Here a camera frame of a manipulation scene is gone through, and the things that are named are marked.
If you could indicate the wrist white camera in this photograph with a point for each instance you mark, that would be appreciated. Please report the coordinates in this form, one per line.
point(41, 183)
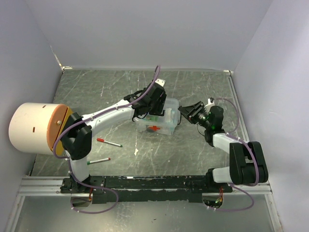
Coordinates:
point(209, 104)
point(161, 82)

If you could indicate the red cap marker pen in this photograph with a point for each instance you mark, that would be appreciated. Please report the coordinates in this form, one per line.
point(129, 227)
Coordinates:
point(108, 142)

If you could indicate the red cross grey disc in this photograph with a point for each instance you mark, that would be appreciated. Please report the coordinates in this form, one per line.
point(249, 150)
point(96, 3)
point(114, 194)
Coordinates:
point(153, 128)

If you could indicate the green battery pack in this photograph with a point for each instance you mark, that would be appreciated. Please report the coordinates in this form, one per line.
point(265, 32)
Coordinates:
point(153, 118)

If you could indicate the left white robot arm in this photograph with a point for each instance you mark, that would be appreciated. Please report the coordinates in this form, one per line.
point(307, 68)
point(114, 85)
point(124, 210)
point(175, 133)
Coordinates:
point(77, 135)

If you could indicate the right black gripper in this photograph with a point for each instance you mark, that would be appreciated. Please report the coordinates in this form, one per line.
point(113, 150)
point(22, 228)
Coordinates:
point(191, 111)

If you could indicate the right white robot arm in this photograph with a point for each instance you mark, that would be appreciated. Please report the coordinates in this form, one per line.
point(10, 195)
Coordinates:
point(247, 165)

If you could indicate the white cylinder drum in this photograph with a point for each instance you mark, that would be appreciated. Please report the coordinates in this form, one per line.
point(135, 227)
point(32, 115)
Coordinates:
point(35, 127)

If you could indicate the green cap marker pen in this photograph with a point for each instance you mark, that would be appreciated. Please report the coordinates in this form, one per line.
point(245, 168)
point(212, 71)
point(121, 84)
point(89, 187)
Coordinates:
point(98, 161)

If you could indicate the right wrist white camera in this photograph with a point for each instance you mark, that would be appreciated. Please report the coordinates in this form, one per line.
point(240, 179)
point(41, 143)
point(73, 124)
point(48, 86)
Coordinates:
point(209, 104)

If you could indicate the clear plastic storage box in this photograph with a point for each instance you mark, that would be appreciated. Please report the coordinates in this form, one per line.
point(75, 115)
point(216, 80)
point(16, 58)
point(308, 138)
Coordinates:
point(166, 128)

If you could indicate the black mounting base rail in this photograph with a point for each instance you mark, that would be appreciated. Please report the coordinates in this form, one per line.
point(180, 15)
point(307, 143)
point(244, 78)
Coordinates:
point(191, 188)

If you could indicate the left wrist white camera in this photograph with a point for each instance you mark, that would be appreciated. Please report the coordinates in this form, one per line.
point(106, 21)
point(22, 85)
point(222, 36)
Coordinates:
point(161, 82)

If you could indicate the teal plaster strip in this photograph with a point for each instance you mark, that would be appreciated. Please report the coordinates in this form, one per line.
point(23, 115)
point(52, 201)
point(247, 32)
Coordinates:
point(170, 115)

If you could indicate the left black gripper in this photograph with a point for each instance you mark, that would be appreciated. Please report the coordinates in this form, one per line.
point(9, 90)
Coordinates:
point(160, 109)

